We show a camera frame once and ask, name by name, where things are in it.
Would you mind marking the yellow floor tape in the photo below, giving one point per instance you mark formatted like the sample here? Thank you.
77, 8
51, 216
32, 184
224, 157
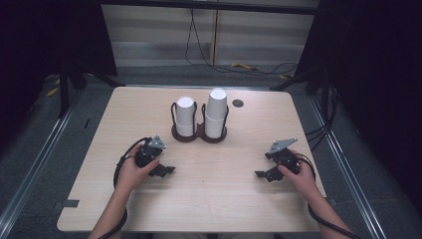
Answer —
245, 66
52, 91

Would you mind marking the person's left hand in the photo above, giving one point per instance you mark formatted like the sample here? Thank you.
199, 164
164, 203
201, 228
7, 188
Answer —
131, 174

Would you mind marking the black tape patch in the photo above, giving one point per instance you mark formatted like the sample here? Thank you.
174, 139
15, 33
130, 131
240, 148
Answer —
68, 203

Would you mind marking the black metal stand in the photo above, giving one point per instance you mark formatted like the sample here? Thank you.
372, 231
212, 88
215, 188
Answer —
63, 89
298, 79

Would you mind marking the black curtain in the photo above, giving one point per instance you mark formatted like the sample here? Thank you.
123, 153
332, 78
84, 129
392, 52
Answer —
40, 36
375, 66

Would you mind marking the round dark table grommet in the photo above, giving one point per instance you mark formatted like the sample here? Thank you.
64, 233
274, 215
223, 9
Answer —
238, 103

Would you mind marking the black double cup holder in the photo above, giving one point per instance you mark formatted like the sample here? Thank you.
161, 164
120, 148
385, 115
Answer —
200, 131

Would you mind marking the tall stack of white cups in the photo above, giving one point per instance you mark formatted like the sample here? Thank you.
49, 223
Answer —
216, 113

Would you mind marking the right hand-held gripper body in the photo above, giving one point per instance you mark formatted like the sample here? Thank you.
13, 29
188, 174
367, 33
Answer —
285, 157

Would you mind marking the metal floor rail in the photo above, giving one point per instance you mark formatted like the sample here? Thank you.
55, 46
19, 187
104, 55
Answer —
33, 169
348, 172

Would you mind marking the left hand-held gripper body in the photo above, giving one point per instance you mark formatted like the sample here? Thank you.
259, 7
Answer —
149, 151

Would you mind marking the short stack of white cups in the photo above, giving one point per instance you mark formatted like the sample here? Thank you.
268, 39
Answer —
185, 114

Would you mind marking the person's right hand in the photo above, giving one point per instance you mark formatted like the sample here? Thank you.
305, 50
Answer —
303, 181

